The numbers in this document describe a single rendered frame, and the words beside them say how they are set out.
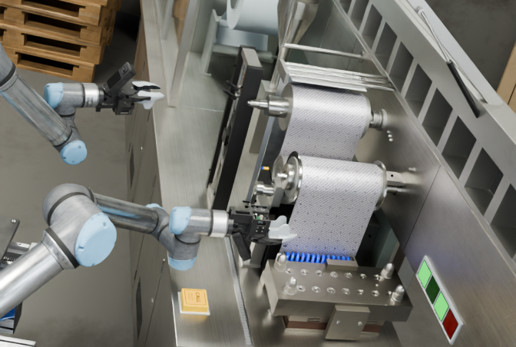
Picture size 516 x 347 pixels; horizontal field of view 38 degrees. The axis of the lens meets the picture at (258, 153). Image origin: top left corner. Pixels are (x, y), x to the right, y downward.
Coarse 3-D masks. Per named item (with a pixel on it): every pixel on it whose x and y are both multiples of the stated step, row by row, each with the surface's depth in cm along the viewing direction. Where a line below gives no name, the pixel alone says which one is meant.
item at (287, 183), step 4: (284, 164) 211; (288, 164) 209; (292, 164) 209; (284, 168) 211; (288, 168) 208; (292, 168) 208; (284, 172) 211; (288, 172) 207; (292, 172) 207; (288, 176) 207; (292, 176) 207; (280, 180) 213; (284, 180) 211; (288, 180) 207; (292, 180) 207; (284, 184) 209; (288, 184) 207; (292, 184) 207; (284, 188) 209; (288, 188) 209
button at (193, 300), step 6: (180, 294) 210; (186, 294) 208; (192, 294) 208; (198, 294) 209; (204, 294) 210; (186, 300) 206; (192, 300) 206; (198, 300) 207; (204, 300) 208; (186, 306) 204; (192, 306) 205; (198, 306) 205; (204, 306) 206
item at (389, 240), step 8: (352, 160) 255; (376, 216) 232; (384, 216) 227; (384, 224) 226; (384, 232) 226; (392, 232) 222; (376, 240) 230; (384, 240) 225; (392, 240) 224; (376, 248) 230; (384, 248) 225; (392, 248) 226; (376, 256) 229; (384, 256) 227; (368, 264) 234; (376, 264) 229; (384, 264) 229
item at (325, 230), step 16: (304, 208) 209; (320, 208) 210; (336, 208) 211; (288, 224) 212; (304, 224) 213; (320, 224) 214; (336, 224) 215; (352, 224) 216; (304, 240) 216; (320, 240) 217; (336, 240) 218; (352, 240) 219; (320, 256) 221
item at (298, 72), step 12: (288, 72) 219; (300, 72) 224; (312, 72) 225; (324, 72) 226; (336, 72) 230; (348, 72) 231; (324, 84) 223; (336, 84) 225; (348, 84) 225; (360, 84) 226; (372, 84) 227; (384, 84) 231
